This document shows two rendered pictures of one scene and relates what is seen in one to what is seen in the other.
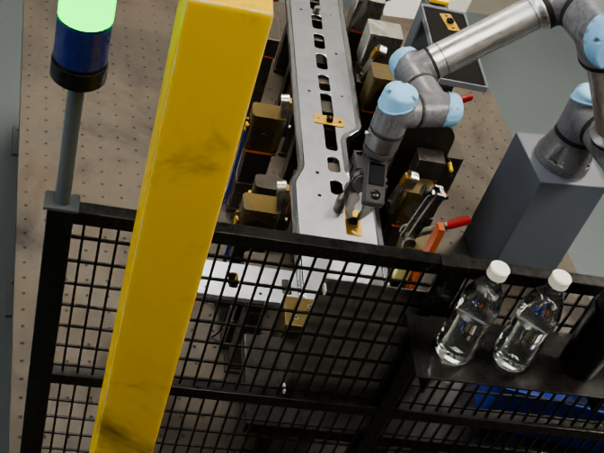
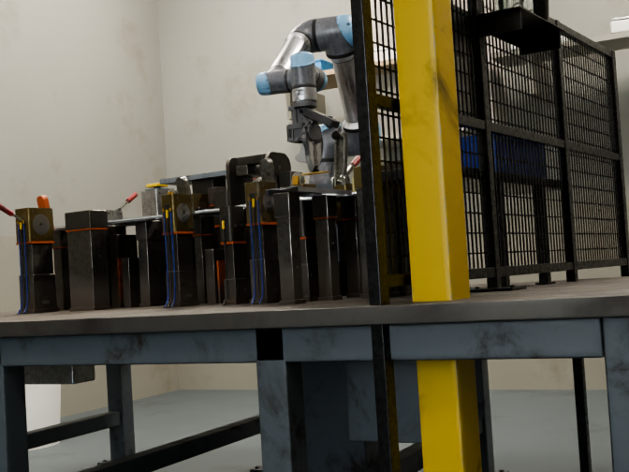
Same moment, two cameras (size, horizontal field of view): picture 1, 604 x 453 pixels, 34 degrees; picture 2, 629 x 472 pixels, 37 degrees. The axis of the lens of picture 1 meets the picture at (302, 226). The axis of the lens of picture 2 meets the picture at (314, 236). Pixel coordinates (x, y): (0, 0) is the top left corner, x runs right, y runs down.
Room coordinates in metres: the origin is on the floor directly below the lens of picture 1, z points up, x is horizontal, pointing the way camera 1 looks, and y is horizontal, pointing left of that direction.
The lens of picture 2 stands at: (-0.47, 1.73, 0.77)
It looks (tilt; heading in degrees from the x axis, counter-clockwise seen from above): 2 degrees up; 320
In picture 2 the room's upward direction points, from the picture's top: 3 degrees counter-clockwise
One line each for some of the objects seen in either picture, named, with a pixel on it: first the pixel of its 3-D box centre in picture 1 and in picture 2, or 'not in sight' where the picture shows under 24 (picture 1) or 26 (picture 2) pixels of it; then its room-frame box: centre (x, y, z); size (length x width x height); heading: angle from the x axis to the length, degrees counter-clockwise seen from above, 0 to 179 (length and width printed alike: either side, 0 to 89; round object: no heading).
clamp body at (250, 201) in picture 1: (240, 253); (261, 243); (1.72, 0.12, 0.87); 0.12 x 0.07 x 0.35; 107
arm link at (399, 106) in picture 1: (395, 110); (302, 71); (1.75, -0.10, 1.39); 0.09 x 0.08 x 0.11; 123
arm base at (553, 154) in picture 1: (569, 145); (328, 172); (2.23, -0.59, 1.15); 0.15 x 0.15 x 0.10
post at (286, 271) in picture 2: not in sight; (289, 248); (1.47, 0.21, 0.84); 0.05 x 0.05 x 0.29; 17
